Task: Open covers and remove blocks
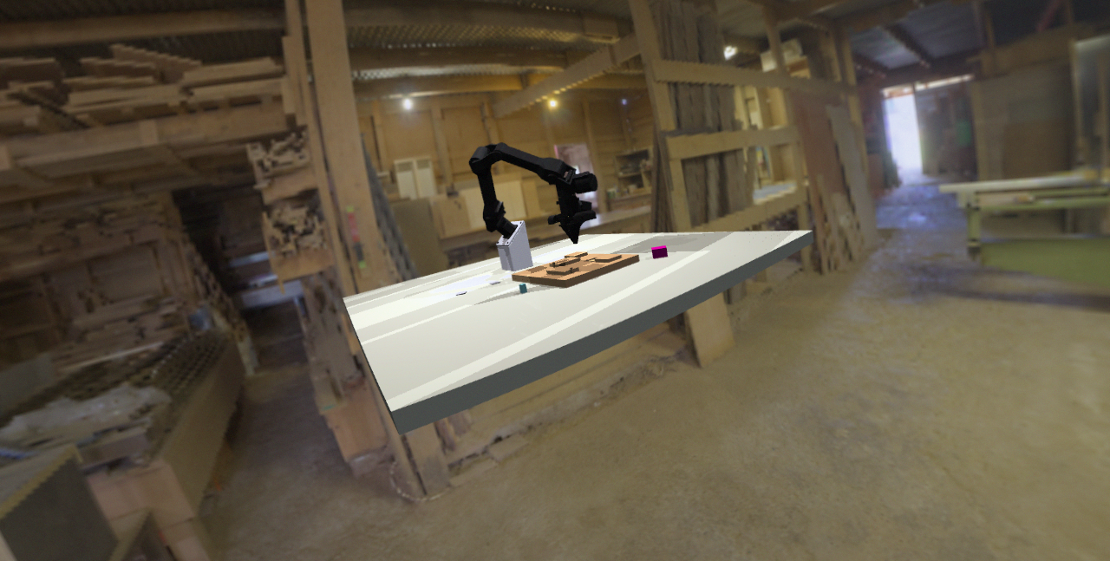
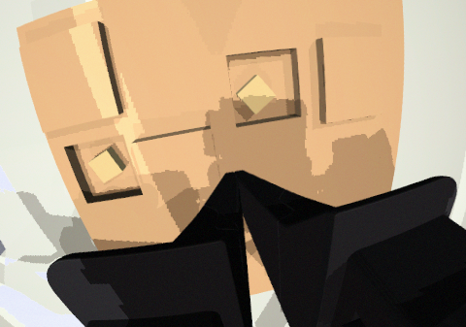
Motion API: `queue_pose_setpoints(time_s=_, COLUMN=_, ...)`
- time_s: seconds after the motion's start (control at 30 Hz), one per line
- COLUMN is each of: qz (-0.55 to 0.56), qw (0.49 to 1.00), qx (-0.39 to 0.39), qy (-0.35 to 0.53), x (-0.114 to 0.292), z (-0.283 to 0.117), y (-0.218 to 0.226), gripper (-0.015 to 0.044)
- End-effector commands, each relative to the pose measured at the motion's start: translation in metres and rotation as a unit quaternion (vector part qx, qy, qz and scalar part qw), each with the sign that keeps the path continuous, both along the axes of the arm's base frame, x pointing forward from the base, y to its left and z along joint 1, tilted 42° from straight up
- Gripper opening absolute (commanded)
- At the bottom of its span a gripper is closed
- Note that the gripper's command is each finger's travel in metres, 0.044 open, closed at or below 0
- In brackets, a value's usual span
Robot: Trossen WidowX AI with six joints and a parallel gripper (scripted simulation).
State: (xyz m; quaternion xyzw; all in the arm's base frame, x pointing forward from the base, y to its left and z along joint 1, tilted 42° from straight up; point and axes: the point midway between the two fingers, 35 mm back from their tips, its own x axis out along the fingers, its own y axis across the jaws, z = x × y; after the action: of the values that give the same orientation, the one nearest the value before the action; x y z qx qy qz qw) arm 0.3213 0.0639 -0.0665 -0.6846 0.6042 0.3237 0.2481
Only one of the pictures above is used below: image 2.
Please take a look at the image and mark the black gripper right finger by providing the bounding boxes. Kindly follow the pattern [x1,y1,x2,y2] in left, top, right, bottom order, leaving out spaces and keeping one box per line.
[234,171,457,327]

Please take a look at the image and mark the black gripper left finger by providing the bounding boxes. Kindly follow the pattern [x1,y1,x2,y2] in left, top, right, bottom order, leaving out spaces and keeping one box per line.
[47,172,252,327]

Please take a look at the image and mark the tan puzzle board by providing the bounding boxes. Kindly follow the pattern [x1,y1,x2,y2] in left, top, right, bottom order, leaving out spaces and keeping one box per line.
[17,0,405,250]

